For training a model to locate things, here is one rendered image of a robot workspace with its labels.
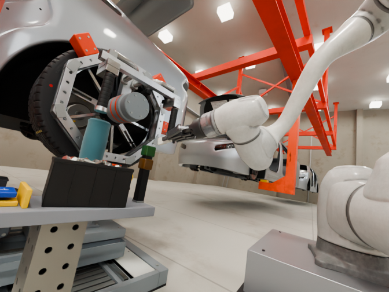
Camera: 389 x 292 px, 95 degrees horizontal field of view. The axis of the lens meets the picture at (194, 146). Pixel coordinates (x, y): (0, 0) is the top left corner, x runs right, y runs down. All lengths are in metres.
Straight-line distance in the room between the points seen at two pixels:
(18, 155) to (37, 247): 6.54
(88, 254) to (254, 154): 0.88
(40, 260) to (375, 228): 0.72
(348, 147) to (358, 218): 14.84
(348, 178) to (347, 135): 14.92
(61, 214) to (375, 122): 15.97
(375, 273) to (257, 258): 0.26
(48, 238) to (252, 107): 0.61
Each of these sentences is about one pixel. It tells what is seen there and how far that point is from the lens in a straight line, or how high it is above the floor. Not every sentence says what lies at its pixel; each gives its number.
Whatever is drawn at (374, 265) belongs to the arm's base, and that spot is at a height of 0.44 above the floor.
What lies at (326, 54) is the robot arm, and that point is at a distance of 0.75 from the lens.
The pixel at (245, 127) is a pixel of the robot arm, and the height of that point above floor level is 0.74.
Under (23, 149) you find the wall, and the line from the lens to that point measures 7.09.
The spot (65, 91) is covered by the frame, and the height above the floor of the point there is 0.83.
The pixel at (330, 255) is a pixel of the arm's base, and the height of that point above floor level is 0.43.
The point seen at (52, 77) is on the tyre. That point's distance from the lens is 1.03.
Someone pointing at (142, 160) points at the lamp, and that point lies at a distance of 0.69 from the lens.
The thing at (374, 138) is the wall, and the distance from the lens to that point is 15.71.
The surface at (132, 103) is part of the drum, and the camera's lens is 0.88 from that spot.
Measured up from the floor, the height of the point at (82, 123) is 0.80.
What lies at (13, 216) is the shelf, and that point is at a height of 0.44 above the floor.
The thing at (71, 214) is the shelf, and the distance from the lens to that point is 0.54.
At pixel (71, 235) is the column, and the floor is 0.38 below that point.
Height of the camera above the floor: 0.58
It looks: 9 degrees up
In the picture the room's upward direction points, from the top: 9 degrees clockwise
